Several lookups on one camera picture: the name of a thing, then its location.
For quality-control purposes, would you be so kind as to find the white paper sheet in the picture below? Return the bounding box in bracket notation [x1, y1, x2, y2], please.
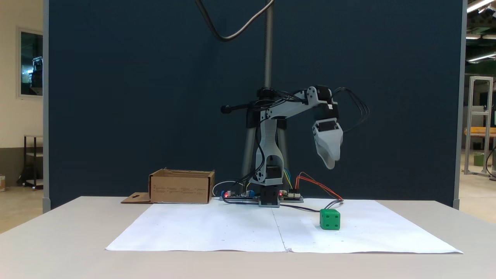
[105, 200, 288, 252]
[272, 198, 464, 255]

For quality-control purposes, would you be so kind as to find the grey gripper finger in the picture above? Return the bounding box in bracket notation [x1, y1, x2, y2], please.
[314, 140, 334, 168]
[328, 143, 343, 170]

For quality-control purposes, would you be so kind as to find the circuit board with coloured wires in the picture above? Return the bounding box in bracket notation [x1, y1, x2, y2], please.
[279, 189, 304, 203]

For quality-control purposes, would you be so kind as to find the white cable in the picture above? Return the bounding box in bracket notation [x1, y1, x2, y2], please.
[212, 180, 245, 197]

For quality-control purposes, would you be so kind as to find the grey hanging cable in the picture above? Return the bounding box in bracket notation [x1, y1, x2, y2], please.
[195, 0, 275, 42]

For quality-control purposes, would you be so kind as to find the framed wall window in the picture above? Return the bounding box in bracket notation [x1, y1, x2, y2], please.
[16, 26, 44, 99]

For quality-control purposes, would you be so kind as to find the blue circuit board red LED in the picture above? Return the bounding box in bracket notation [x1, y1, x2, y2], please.
[220, 189, 259, 202]

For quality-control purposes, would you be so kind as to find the ceiling light strip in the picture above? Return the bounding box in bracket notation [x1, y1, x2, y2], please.
[467, 0, 496, 13]
[467, 52, 496, 63]

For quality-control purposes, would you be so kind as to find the wooden table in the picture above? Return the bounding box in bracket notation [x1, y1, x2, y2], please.
[464, 127, 496, 137]

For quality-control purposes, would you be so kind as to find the black cable bundle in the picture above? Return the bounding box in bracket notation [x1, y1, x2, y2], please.
[232, 116, 269, 195]

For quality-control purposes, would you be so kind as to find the aluminium frame rack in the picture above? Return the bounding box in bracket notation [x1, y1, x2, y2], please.
[464, 76, 495, 177]

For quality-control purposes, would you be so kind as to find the green die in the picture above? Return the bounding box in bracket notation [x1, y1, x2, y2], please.
[320, 209, 341, 231]

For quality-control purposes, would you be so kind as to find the brown cardboard box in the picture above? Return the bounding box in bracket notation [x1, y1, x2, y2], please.
[121, 168, 215, 205]

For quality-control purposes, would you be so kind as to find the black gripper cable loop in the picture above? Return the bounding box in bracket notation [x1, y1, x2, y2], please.
[332, 88, 370, 134]

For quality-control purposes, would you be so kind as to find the black and grey tripod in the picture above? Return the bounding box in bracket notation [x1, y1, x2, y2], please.
[220, 0, 289, 179]

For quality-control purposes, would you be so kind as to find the dark blue partition panel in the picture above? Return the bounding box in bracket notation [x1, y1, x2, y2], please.
[43, 0, 466, 212]

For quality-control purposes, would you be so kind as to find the dark shelf cart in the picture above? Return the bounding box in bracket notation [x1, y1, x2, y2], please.
[23, 134, 44, 191]

